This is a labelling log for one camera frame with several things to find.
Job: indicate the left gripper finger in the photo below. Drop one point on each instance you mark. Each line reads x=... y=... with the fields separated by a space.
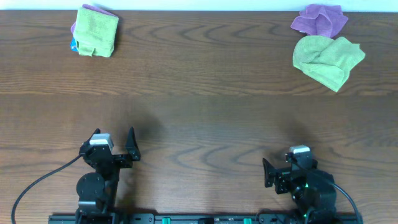
x=96 y=131
x=131 y=145

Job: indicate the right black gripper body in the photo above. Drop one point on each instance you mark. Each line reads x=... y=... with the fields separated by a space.
x=283 y=184

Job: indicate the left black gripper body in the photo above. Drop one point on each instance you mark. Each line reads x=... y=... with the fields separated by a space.
x=124 y=163

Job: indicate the green microfiber cloth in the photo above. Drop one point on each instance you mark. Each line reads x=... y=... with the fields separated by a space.
x=328 y=61

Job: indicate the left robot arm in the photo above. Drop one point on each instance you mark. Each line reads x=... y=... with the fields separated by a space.
x=97 y=190

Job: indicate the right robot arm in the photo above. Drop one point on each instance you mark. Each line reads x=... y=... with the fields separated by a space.
x=311 y=189

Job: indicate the folded blue cloth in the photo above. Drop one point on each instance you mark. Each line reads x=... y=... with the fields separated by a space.
x=73 y=45

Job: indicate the folded green cloth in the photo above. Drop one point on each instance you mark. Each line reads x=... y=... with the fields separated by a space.
x=95 y=32

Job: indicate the folded purple cloth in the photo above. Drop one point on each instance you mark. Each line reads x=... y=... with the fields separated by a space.
x=92 y=8

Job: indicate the crumpled purple cloth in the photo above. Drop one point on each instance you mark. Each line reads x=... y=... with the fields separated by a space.
x=318 y=19

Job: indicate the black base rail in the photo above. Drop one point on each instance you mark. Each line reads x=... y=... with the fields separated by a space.
x=148 y=218

